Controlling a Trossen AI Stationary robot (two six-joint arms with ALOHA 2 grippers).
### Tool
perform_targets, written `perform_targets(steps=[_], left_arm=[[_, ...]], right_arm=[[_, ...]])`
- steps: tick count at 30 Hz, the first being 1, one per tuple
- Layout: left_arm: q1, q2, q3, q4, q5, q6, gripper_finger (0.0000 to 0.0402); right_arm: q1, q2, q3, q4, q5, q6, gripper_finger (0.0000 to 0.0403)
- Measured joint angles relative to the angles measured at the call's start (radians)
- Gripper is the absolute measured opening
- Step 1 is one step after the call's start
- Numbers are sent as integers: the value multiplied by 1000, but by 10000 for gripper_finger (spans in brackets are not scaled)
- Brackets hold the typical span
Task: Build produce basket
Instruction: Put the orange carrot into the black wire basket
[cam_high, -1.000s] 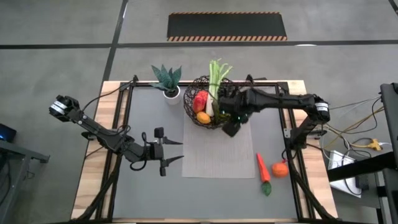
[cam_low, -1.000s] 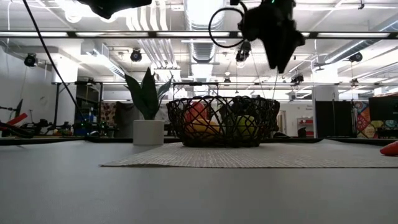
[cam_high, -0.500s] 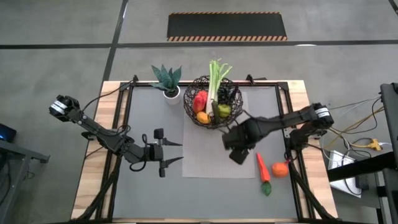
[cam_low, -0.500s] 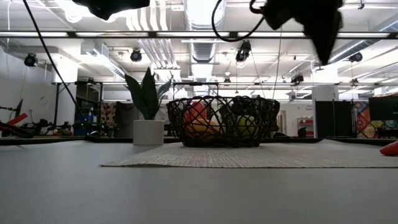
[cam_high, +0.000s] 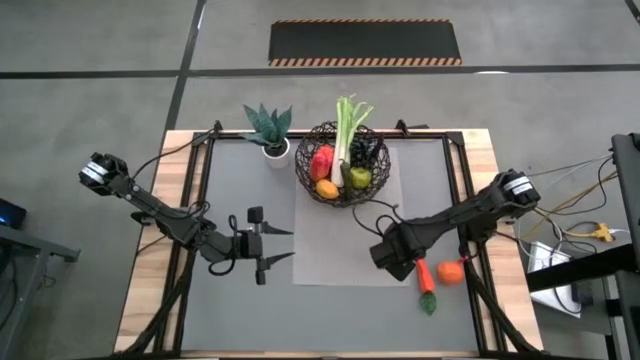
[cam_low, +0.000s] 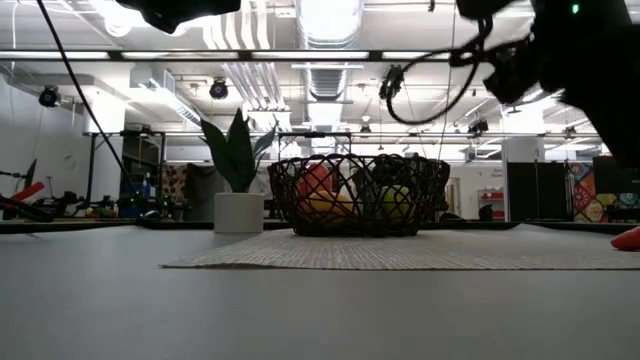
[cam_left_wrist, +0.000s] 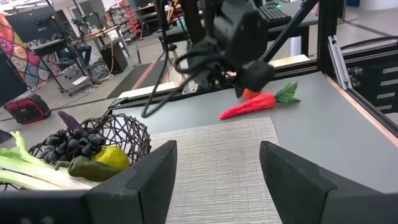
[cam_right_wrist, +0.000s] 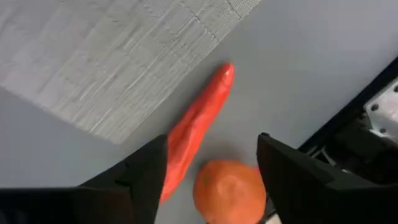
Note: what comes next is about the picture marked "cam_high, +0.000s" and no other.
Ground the black desk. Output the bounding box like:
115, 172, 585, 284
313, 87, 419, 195
525, 132, 640, 360

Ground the orange fruit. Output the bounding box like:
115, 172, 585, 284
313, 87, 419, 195
436, 258, 466, 287

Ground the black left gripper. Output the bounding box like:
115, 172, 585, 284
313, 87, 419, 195
238, 206, 296, 286

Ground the red carrot with green leaves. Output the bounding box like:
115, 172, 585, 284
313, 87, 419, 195
415, 257, 439, 317

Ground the red bell pepper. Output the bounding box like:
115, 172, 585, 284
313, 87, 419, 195
309, 151, 332, 183

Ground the yellow orange mango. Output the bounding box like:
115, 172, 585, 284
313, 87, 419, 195
315, 178, 341, 201

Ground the grey woven placemat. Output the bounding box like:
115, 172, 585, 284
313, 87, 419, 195
291, 146, 412, 288

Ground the dark device with blue light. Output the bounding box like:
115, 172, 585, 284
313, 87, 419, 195
0, 198, 27, 230

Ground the black hazard-striped floor mat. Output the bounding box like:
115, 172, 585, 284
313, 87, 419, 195
267, 18, 463, 68

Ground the green plant in white pot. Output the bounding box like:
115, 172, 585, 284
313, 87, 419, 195
241, 103, 294, 170

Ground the white green leek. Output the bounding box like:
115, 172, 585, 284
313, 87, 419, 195
331, 93, 375, 189

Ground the black grapes bunch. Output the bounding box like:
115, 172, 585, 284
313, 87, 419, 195
348, 135, 377, 169

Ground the dark woven wire basket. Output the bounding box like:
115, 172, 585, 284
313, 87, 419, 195
294, 120, 392, 209

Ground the grey desk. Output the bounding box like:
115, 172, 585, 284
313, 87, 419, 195
0, 222, 81, 360

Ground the yellow-green apple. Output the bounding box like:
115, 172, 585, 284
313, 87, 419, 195
348, 166, 373, 190

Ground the black aluminium table frame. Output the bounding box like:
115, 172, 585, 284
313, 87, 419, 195
113, 118, 544, 360

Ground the yellow power splitter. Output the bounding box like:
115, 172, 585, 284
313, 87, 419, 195
589, 223, 616, 244

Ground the white box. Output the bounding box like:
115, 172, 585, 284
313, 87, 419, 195
528, 241, 584, 319

